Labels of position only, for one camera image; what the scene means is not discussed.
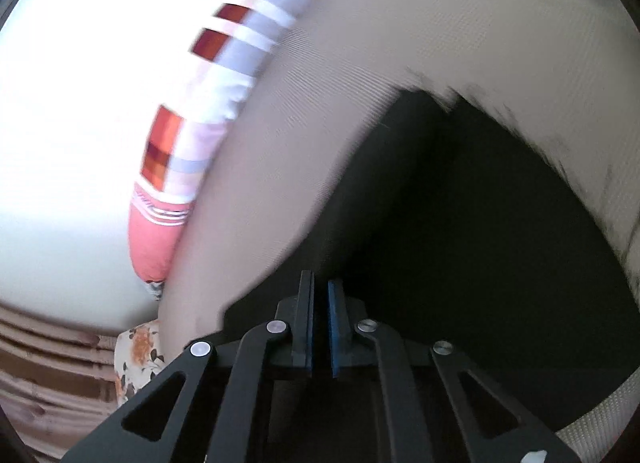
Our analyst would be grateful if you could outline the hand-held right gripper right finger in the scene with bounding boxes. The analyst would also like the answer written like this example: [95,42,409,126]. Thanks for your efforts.
[327,280,583,463]

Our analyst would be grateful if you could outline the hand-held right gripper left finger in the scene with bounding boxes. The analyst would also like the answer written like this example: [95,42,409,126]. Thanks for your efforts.
[60,270,316,463]

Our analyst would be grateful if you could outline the black pants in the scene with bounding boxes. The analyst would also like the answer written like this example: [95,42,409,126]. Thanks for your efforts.
[220,90,640,439]

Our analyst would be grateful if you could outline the floral cloth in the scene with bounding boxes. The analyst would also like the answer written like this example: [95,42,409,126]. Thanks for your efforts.
[114,320,168,406]

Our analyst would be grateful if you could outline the pink striped bolster pillow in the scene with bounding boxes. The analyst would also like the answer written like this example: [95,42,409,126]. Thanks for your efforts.
[127,0,343,301]

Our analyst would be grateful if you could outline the brown striped cloth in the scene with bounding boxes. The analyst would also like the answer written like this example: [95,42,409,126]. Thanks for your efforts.
[0,305,121,449]

